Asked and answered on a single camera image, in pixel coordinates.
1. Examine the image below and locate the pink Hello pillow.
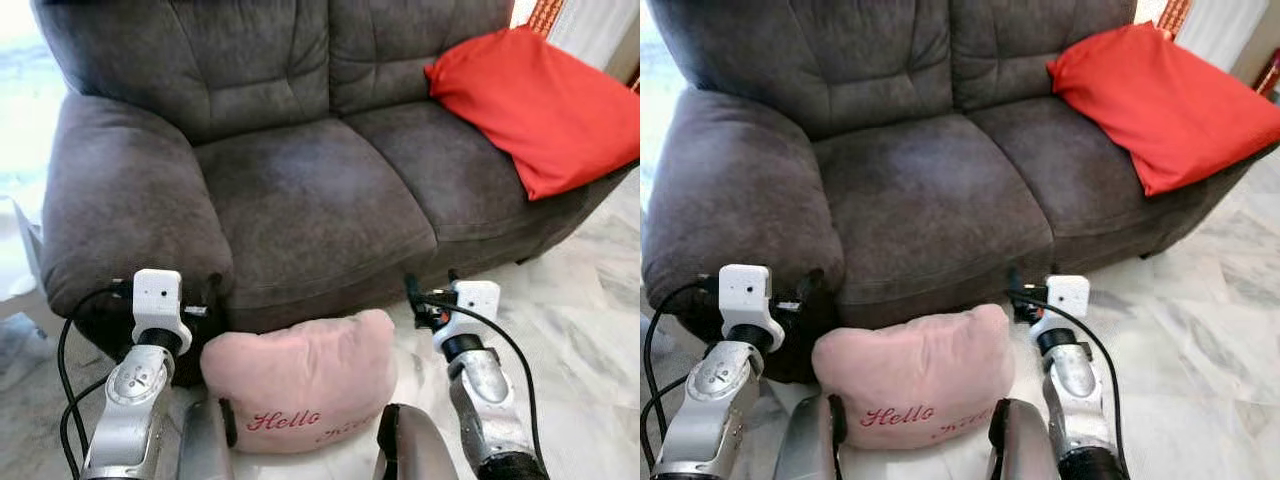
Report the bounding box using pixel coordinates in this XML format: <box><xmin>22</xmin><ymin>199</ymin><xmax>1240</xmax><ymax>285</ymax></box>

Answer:
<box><xmin>812</xmin><ymin>304</ymin><xmax>1016</xmax><ymax>451</ymax></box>
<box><xmin>200</xmin><ymin>309</ymin><xmax>398</xmax><ymax>455</ymax></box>

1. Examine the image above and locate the grey-brown fabric sofa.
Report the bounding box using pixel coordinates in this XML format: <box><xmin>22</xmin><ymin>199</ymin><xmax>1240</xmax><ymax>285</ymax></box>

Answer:
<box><xmin>33</xmin><ymin>0</ymin><xmax>641</xmax><ymax>387</ymax></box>
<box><xmin>643</xmin><ymin>0</ymin><xmax>1280</xmax><ymax>385</ymax></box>

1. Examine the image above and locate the red pillow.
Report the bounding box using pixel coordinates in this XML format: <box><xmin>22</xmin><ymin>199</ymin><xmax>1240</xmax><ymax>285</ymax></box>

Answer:
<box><xmin>424</xmin><ymin>27</ymin><xmax>641</xmax><ymax>202</ymax></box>
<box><xmin>1047</xmin><ymin>22</ymin><xmax>1280</xmax><ymax>198</ymax></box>

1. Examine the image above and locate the silver left robot leg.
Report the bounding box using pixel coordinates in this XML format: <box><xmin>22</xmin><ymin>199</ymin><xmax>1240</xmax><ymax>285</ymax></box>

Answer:
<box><xmin>773</xmin><ymin>393</ymin><xmax>839</xmax><ymax>480</ymax></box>
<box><xmin>179</xmin><ymin>398</ymin><xmax>239</xmax><ymax>480</ymax></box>

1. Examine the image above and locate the dark grey right robot leg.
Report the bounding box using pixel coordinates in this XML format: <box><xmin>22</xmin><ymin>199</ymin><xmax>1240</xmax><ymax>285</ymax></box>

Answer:
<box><xmin>374</xmin><ymin>403</ymin><xmax>462</xmax><ymax>480</ymax></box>
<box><xmin>987</xmin><ymin>398</ymin><xmax>1063</xmax><ymax>480</ymax></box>

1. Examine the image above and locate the orange patterned cloth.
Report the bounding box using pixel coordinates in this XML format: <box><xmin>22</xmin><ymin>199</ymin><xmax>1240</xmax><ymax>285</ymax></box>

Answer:
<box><xmin>1155</xmin><ymin>0</ymin><xmax>1193</xmax><ymax>39</ymax></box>
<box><xmin>524</xmin><ymin>0</ymin><xmax>563</xmax><ymax>38</ymax></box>

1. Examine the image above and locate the white curtain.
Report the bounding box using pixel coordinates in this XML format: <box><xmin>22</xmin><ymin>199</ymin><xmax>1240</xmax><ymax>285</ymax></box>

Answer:
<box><xmin>545</xmin><ymin>0</ymin><xmax>641</xmax><ymax>73</ymax></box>
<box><xmin>1173</xmin><ymin>0</ymin><xmax>1273</xmax><ymax>73</ymax></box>

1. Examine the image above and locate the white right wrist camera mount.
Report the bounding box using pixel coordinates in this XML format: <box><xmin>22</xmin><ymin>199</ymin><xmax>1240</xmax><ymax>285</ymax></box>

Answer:
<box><xmin>432</xmin><ymin>281</ymin><xmax>501</xmax><ymax>351</ymax></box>
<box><xmin>1030</xmin><ymin>275</ymin><xmax>1091</xmax><ymax>346</ymax></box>

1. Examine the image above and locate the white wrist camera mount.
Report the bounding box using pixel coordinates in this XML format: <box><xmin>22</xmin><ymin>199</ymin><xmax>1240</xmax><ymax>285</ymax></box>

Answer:
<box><xmin>1030</xmin><ymin>275</ymin><xmax>1091</xmax><ymax>346</ymax></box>
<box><xmin>132</xmin><ymin>269</ymin><xmax>193</xmax><ymax>356</ymax></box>
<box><xmin>718</xmin><ymin>264</ymin><xmax>787</xmax><ymax>352</ymax></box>
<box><xmin>432</xmin><ymin>281</ymin><xmax>501</xmax><ymax>351</ymax></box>

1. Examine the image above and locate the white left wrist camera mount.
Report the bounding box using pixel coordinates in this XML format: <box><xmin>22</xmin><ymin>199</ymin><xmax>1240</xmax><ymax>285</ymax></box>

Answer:
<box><xmin>718</xmin><ymin>264</ymin><xmax>787</xmax><ymax>352</ymax></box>
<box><xmin>132</xmin><ymin>269</ymin><xmax>193</xmax><ymax>356</ymax></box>

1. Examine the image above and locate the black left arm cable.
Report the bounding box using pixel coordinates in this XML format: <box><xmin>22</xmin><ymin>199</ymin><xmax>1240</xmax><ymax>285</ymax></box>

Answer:
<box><xmin>56</xmin><ymin>284</ymin><xmax>136</xmax><ymax>480</ymax></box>
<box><xmin>642</xmin><ymin>279</ymin><xmax>723</xmax><ymax>473</ymax></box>

